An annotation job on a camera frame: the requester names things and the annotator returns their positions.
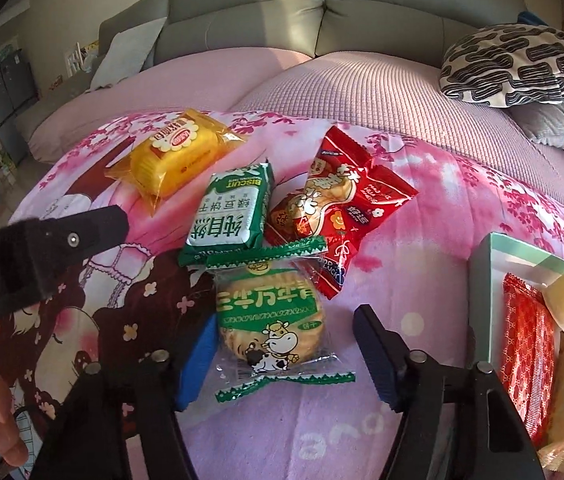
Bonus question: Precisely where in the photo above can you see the pink sofa cover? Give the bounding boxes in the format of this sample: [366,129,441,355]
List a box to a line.
[29,47,564,221]

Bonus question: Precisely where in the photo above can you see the light green box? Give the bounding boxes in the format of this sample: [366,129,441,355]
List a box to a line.
[469,232,564,461]

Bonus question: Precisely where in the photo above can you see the person's left hand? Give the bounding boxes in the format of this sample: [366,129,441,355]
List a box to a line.
[0,381,31,468]

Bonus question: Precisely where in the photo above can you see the grey sofa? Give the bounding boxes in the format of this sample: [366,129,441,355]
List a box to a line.
[14,0,564,171]

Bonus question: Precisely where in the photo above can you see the light grey cushion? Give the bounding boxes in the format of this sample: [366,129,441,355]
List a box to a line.
[87,16,169,93]

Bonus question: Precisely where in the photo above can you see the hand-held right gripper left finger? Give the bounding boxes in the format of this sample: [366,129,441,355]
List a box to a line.
[29,316,220,480]

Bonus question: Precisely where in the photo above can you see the green biscuit packet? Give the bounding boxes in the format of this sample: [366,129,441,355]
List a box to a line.
[178,160,275,267]

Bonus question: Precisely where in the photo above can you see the black white patterned pillow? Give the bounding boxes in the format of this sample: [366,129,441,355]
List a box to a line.
[439,22,564,108]

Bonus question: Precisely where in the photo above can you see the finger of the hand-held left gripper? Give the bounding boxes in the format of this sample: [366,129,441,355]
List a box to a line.
[24,205,130,301]

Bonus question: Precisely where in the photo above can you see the pink printed blanket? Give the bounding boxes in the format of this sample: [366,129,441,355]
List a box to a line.
[0,110,564,480]

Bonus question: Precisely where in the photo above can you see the grey pillow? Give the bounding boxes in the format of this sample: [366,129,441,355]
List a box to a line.
[509,97,564,151]

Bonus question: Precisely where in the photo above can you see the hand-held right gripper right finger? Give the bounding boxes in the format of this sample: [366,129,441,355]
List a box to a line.
[353,304,547,480]

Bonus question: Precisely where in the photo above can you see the grey-blue refrigerator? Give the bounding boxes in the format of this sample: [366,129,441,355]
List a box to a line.
[0,50,33,163]

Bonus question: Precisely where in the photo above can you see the yellow cake packet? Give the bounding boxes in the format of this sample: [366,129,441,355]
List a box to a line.
[104,107,247,217]

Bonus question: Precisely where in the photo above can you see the red rice cracker packet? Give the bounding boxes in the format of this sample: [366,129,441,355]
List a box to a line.
[264,126,420,302]

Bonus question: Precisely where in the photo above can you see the green-edged round biscuit packet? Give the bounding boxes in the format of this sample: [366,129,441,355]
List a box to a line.
[207,236,357,405]

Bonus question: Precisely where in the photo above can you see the red patterned snack packet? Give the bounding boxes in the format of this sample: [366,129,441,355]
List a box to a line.
[502,272,557,443]

